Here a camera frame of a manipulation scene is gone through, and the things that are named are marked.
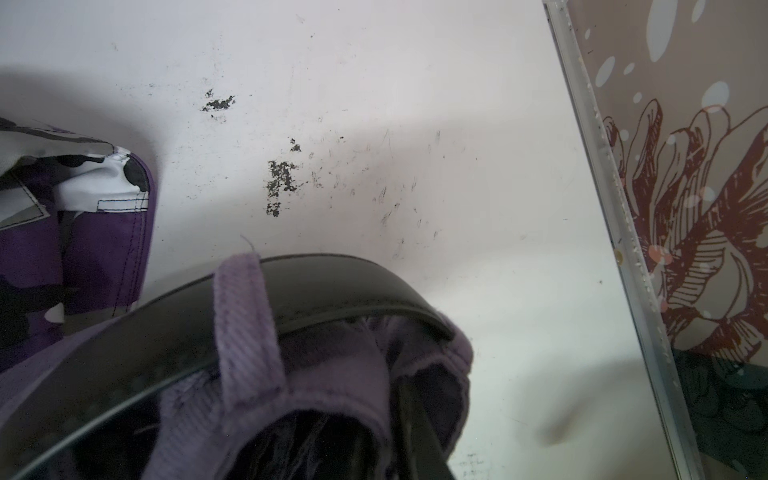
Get plain purple garment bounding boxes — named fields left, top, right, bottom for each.
left=22, top=253, right=473, bottom=479

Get black belt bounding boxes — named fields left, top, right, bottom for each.
left=1, top=254, right=454, bottom=479

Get purple camouflage trousers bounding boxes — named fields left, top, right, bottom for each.
left=1, top=118, right=157, bottom=370

